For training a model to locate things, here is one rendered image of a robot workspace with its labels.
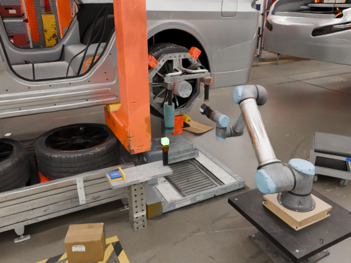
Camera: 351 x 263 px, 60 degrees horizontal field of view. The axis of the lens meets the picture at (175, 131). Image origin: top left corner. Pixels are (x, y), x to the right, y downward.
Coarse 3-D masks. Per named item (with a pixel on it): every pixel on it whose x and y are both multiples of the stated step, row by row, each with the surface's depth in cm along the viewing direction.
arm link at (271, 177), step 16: (240, 96) 200; (256, 96) 203; (256, 112) 195; (256, 128) 190; (256, 144) 187; (272, 160) 179; (256, 176) 183; (272, 176) 174; (288, 176) 175; (272, 192) 175
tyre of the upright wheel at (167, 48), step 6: (150, 48) 264; (156, 48) 258; (162, 48) 254; (168, 48) 255; (174, 48) 258; (180, 48) 260; (186, 48) 265; (150, 54) 254; (156, 54) 252; (198, 60) 274; (150, 108) 268; (156, 114) 273
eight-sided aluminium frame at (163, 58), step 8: (160, 56) 251; (168, 56) 248; (176, 56) 252; (184, 56) 256; (160, 64) 248; (192, 64) 266; (152, 72) 247; (152, 80) 250; (152, 88) 252; (200, 88) 274; (152, 96) 255; (200, 96) 277; (152, 104) 258; (192, 104) 279; (160, 112) 264; (176, 112) 272; (184, 112) 276
